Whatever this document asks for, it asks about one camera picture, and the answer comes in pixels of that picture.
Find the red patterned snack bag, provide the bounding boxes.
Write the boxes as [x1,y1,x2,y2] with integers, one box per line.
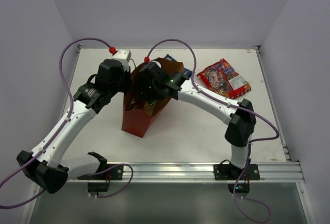
[197,59,251,99]

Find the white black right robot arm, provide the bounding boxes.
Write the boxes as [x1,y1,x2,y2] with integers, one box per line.
[135,61,256,179]

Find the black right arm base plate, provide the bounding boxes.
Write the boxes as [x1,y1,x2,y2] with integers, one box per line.
[213,160,260,180]

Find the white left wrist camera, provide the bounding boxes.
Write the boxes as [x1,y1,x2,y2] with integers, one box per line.
[111,49,131,72]

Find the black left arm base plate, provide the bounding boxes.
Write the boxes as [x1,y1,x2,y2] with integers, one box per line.
[78,164,124,181]

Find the red brown paper bag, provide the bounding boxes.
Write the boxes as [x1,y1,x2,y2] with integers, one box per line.
[122,63,170,137]

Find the blue Kettle potato chips bag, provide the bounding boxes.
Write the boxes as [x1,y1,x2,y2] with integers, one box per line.
[164,54,192,78]

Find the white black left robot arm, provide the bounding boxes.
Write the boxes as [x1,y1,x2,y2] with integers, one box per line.
[16,59,131,194]

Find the aluminium front mounting rail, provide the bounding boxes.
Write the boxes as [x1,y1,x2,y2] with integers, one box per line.
[71,162,304,183]

